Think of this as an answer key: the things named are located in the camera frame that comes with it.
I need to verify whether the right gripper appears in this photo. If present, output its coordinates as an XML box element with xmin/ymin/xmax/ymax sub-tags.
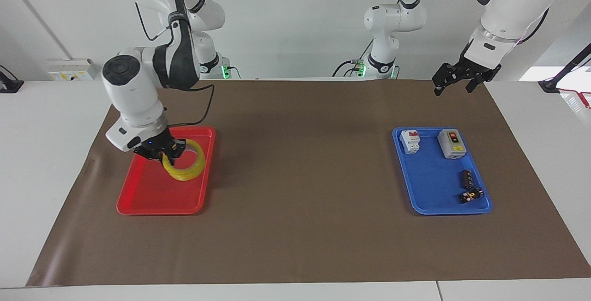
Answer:
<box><xmin>133</xmin><ymin>128</ymin><xmax>188</xmax><ymax>166</ymax></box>

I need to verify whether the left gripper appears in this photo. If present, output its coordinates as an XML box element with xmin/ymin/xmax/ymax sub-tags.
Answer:
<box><xmin>432</xmin><ymin>53</ymin><xmax>502</xmax><ymax>96</ymax></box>

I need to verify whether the yellow tape roll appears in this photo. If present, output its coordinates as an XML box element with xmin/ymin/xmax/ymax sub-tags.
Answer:
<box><xmin>162</xmin><ymin>138</ymin><xmax>206</xmax><ymax>182</ymax></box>

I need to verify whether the red plastic tray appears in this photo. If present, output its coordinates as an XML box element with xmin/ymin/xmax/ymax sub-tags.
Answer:
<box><xmin>116</xmin><ymin>126</ymin><xmax>217</xmax><ymax>216</ymax></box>

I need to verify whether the white circuit breaker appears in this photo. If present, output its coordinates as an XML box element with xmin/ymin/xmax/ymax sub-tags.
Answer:
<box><xmin>399</xmin><ymin>129</ymin><xmax>422</xmax><ymax>155</ymax></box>

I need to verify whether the blue plastic tray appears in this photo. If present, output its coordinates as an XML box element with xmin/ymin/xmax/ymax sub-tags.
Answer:
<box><xmin>392</xmin><ymin>126</ymin><xmax>494</xmax><ymax>216</ymax></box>

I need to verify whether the black stand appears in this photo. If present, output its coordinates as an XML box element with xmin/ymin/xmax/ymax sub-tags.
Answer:
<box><xmin>0</xmin><ymin>64</ymin><xmax>25</xmax><ymax>94</ymax></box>
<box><xmin>537</xmin><ymin>42</ymin><xmax>591</xmax><ymax>94</ymax></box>

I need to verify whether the black connector with yellow label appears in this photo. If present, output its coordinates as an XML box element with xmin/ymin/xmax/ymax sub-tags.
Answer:
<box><xmin>458</xmin><ymin>187</ymin><xmax>484</xmax><ymax>205</ymax></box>

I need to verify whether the black cable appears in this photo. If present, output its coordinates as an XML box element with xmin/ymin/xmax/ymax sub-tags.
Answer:
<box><xmin>332</xmin><ymin>59</ymin><xmax>366</xmax><ymax>78</ymax></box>
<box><xmin>168</xmin><ymin>84</ymin><xmax>216</xmax><ymax>128</ymax></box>
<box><xmin>134</xmin><ymin>0</ymin><xmax>172</xmax><ymax>42</ymax></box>

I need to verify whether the grey switch box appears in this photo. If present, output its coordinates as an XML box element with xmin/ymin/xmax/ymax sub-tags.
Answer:
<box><xmin>437</xmin><ymin>128</ymin><xmax>465</xmax><ymax>160</ymax></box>

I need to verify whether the red cable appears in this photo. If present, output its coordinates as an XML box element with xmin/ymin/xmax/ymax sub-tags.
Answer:
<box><xmin>557</xmin><ymin>87</ymin><xmax>591</xmax><ymax>109</ymax></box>

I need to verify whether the white wall socket box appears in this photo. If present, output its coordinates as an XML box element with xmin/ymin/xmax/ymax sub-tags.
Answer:
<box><xmin>46</xmin><ymin>58</ymin><xmax>102</xmax><ymax>82</ymax></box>

